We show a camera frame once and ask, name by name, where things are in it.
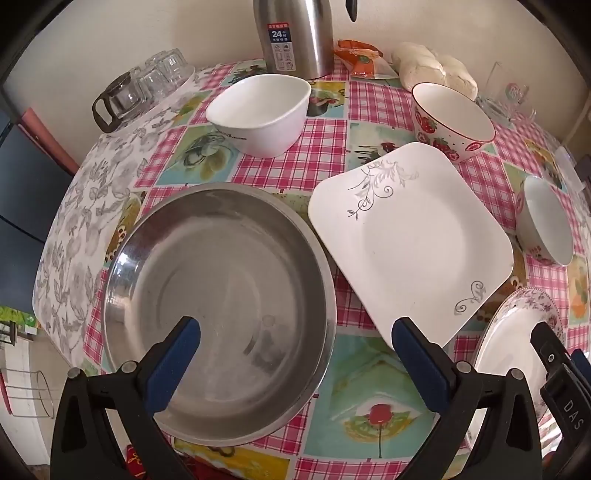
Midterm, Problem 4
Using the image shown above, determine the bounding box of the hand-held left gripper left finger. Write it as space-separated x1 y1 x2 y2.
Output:
51 316 201 480

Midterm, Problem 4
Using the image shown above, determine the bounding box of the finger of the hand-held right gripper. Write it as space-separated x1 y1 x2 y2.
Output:
530 320 591 462

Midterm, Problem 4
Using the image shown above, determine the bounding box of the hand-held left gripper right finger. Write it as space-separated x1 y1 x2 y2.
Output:
392 316 543 480

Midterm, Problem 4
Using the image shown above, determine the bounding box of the pink floral round plate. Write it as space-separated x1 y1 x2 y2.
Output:
464 286 565 444

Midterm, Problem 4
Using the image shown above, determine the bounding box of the round stainless steel basin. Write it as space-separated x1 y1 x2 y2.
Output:
102 182 337 448

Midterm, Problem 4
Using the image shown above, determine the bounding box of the white square plate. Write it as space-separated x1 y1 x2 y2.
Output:
308 141 515 349

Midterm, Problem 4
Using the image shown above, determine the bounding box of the small white round bowl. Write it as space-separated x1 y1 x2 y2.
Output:
515 175 574 267

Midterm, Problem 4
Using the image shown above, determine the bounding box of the strawberry print bowl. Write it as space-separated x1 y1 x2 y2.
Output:
411 82 497 163

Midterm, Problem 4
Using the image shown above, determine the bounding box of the white square bowl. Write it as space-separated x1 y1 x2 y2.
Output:
205 74 312 158

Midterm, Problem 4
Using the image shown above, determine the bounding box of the grey floral lace cloth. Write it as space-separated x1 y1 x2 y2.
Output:
31 69 213 365

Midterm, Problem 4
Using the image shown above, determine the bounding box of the dark blue cabinet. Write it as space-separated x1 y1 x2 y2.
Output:
0 106 77 287

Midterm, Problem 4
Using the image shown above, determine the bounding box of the pink board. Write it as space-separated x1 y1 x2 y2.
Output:
18 108 80 175

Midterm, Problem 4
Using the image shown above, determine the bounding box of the small clear drinking glass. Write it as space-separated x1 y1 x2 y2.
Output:
137 67 161 100
158 65 195 97
147 48 189 75

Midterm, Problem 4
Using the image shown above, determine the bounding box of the clear glass mug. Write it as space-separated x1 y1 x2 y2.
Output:
475 62 539 127

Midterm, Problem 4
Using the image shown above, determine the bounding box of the bag of steamed buns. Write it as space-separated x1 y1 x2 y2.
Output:
392 42 478 100

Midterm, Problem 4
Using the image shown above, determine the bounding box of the orange snack packet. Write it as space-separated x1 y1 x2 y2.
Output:
335 39 400 80

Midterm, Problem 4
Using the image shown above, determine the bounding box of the stainless steel thermos jug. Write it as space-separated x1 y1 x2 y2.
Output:
253 0 358 80

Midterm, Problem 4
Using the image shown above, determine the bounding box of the metal wire rack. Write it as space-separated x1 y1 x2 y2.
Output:
0 323 56 421

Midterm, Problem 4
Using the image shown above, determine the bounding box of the glass teapot with dark handle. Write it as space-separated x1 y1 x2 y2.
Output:
92 69 145 134

